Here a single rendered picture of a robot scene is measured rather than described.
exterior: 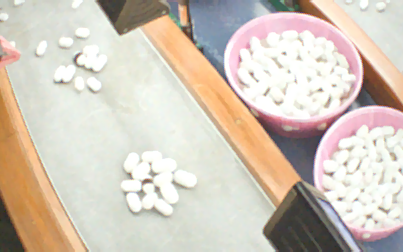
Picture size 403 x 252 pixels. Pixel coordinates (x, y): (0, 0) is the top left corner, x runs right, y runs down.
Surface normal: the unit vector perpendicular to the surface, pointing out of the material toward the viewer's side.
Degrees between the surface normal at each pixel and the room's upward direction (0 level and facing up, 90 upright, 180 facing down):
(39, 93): 0
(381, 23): 0
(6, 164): 0
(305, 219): 58
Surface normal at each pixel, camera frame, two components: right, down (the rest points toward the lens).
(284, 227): -0.78, 0.04
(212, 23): -0.08, -0.61
